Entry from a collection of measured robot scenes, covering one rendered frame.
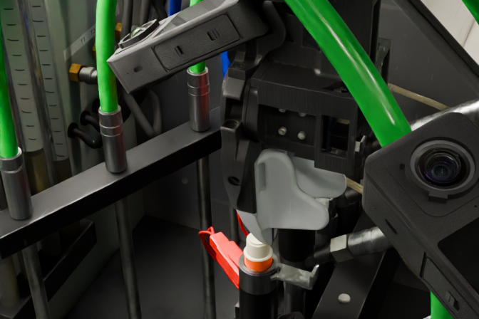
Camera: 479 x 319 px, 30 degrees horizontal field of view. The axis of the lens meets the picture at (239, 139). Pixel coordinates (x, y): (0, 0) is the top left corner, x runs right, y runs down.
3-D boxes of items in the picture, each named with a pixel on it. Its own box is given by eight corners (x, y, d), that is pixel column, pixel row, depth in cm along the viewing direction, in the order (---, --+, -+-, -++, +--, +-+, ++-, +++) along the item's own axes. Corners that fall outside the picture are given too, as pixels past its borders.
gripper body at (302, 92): (349, 189, 51) (362, -4, 44) (211, 156, 53) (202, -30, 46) (385, 118, 56) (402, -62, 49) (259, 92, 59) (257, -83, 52)
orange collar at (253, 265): (276, 255, 63) (276, 247, 62) (266, 273, 61) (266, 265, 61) (250, 248, 63) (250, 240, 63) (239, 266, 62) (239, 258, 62)
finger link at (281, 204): (319, 289, 57) (324, 174, 52) (234, 265, 59) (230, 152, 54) (334, 258, 59) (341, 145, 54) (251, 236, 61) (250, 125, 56)
